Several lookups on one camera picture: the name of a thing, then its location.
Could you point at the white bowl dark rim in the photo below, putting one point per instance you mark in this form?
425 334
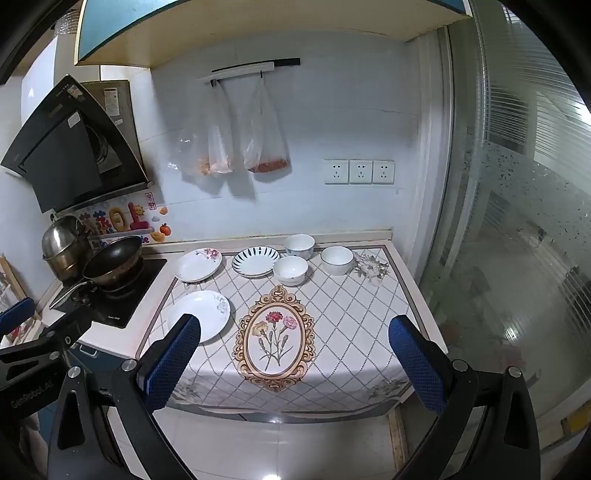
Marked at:
337 261

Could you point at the plastic bag red chillies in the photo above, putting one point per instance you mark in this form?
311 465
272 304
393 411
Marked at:
267 157

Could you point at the white bowl red flowers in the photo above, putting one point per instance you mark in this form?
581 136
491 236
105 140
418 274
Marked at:
291 271

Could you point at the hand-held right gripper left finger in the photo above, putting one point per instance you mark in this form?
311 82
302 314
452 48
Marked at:
173 360

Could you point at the black frying pan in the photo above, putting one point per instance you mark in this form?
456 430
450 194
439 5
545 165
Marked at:
113 258

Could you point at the wooden upper cabinet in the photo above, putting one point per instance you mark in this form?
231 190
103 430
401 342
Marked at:
277 27

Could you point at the white bowl heart print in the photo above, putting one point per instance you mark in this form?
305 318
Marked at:
299 246

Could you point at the plastic bag orange contents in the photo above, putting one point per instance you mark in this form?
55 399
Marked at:
219 157

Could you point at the black induction cooktop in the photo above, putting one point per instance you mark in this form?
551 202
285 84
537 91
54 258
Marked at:
134 297

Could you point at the black range hood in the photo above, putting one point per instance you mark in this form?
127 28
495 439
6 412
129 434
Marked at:
60 157

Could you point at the colourful wall stickers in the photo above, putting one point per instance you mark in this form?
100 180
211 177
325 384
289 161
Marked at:
124 219

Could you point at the floral diamond pattern tablecloth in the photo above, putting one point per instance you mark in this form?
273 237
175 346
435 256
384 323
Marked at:
332 323

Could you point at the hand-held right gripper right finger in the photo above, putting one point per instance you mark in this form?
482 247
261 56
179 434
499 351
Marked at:
415 364

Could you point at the wall hook rail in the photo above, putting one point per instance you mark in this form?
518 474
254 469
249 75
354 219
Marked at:
249 69

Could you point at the stainless steel pot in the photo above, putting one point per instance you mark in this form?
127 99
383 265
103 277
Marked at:
60 240

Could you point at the wooden board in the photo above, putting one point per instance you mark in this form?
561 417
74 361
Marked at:
11 281

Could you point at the white plate small flower print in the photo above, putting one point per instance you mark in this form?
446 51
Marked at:
205 309

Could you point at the white wall socket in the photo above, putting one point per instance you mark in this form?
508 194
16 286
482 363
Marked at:
335 171
383 171
360 171

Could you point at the clear empty plastic bag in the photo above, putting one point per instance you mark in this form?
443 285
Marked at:
189 152

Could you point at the white plate large red flowers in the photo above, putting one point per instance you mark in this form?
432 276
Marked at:
196 267

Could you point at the white plate black stripes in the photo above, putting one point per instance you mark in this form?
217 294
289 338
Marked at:
255 262

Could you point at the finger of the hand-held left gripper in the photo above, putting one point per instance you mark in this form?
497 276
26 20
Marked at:
55 334
16 314

